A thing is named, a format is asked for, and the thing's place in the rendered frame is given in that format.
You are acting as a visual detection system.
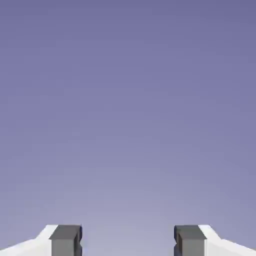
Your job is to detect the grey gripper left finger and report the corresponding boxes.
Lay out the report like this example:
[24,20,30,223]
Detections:
[0,224,83,256]

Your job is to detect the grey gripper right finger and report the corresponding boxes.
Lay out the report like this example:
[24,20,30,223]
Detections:
[173,224,256,256]

